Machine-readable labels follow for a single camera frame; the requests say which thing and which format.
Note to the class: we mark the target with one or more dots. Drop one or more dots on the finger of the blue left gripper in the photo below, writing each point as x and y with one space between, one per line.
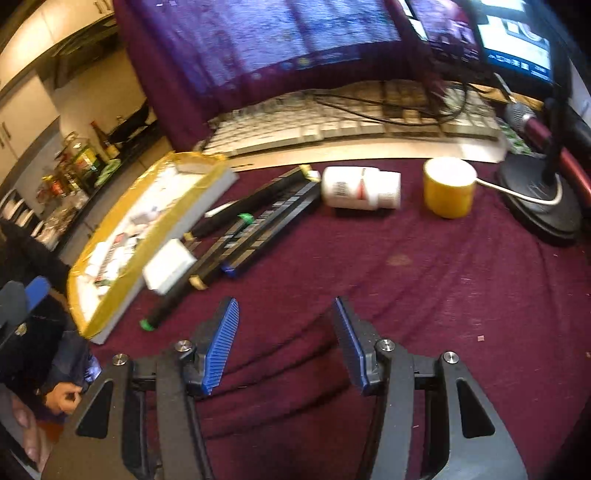
36 291
13 304

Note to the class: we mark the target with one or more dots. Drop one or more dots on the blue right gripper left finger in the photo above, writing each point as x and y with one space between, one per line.
212 343

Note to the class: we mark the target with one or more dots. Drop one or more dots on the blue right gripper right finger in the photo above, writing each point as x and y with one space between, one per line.
357 340

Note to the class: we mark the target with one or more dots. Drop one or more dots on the black marker tan cap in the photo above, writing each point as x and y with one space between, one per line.
231 245

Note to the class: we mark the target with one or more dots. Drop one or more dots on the white square power adapter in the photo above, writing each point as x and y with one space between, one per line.
167 266

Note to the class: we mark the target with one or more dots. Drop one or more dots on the white bottle red label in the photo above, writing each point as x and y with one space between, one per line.
361 188

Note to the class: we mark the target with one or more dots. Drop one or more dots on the yellow tape roll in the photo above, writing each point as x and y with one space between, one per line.
449 186

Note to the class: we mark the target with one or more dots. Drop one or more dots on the black marker green cap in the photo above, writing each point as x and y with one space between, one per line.
197 277

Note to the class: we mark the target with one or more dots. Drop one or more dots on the silver white marker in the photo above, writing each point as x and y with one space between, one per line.
218 209

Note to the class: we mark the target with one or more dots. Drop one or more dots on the black marker blue cap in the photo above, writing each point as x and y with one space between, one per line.
266 232

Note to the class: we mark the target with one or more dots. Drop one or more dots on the person left hand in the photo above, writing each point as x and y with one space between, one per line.
63 399

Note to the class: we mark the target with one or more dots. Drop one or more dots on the yellow taped white tray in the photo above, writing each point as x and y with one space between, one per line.
162 204

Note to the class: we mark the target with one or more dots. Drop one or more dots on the white dish rack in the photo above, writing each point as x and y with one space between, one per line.
14 209

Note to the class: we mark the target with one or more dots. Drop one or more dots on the large glass jar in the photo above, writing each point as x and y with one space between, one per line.
83 158

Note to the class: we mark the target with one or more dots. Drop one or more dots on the green cloth on counter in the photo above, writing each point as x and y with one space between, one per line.
111 167

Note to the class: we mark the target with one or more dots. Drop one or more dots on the maroon table cloth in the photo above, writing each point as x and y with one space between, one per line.
515 309

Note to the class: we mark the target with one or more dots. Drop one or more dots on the dark sauce bottle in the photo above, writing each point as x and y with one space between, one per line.
109 149

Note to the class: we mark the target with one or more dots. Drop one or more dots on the red microphone on stand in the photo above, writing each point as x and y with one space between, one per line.
548 193

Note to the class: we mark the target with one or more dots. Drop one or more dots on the kitchen cabinets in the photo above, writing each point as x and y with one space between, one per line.
63 68

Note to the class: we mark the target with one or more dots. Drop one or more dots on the white computer keyboard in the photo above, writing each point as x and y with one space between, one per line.
398 109

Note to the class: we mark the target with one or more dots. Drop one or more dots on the monitor under maroon cloth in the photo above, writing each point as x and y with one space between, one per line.
198 59

